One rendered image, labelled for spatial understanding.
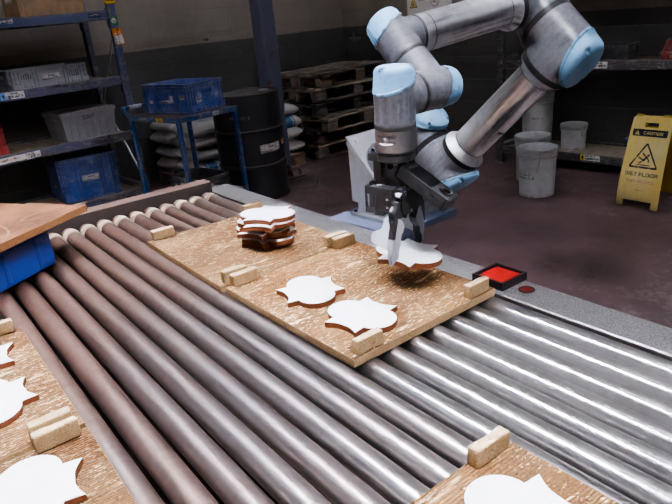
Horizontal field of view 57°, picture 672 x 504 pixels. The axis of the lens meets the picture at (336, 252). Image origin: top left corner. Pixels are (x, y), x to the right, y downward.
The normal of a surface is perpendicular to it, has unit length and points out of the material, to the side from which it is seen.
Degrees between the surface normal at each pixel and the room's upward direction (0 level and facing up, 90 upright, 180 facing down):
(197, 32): 90
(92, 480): 0
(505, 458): 0
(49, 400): 0
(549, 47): 85
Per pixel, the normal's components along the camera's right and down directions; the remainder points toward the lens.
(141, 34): 0.68, 0.21
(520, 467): -0.09, -0.93
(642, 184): -0.78, 0.09
